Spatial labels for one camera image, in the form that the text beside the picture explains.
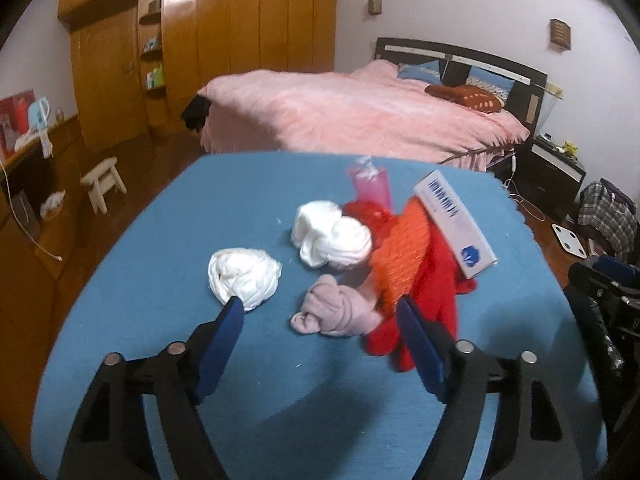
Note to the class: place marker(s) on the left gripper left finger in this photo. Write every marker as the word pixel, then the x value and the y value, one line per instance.
pixel 110 438

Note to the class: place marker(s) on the blue table cloth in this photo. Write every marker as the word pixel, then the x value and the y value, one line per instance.
pixel 293 406

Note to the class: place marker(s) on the orange foam net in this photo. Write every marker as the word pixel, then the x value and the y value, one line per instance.
pixel 400 243

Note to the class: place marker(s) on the red picture box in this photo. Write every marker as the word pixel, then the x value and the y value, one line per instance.
pixel 14 119

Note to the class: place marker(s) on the wooden sideboard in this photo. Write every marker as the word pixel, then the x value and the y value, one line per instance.
pixel 45 200

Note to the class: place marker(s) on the white wooden stool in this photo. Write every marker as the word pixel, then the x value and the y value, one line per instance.
pixel 99 180

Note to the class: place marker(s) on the brown dotted pillow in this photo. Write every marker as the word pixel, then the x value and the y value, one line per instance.
pixel 467 95

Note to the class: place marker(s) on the black nightstand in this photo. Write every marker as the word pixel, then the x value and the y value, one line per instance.
pixel 547 178

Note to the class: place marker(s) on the pink rolled cloth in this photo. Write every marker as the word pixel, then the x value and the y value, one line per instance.
pixel 333 309

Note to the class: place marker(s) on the white bathroom scale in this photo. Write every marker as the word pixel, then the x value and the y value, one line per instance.
pixel 569 241

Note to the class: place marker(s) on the white blue tissue box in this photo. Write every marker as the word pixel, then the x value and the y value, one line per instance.
pixel 460 230

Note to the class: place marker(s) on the pink bed blanket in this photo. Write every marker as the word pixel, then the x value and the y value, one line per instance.
pixel 368 112

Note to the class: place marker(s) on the wall lamp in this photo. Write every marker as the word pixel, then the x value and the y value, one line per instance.
pixel 375 7

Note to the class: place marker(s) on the black bed headboard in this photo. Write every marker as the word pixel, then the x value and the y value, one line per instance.
pixel 525 98

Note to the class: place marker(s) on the white crumpled bag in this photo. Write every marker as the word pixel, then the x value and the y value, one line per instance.
pixel 324 236
pixel 249 274

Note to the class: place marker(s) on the plaid cloth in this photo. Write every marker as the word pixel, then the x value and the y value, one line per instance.
pixel 609 211

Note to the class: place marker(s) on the wooden wardrobe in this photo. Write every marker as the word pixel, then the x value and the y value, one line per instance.
pixel 137 63

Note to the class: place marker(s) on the blue pillow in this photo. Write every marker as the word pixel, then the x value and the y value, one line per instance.
pixel 428 72

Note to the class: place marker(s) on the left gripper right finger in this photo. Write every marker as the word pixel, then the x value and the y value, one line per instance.
pixel 531 439

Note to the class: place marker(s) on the pink plastic bag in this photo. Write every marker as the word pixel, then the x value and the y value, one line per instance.
pixel 370 182

